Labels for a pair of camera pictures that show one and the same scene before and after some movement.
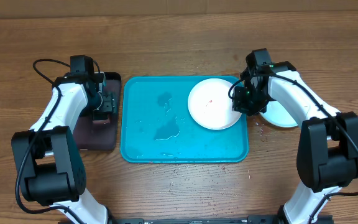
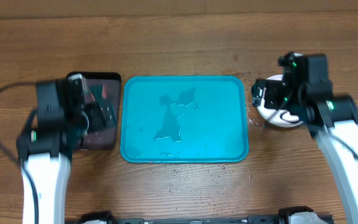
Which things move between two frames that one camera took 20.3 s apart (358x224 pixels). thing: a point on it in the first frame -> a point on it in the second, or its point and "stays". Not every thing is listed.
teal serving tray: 156,126 stays
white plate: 211,106 -> 279,118
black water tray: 102,134 stays
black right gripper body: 251,101 -> 289,99
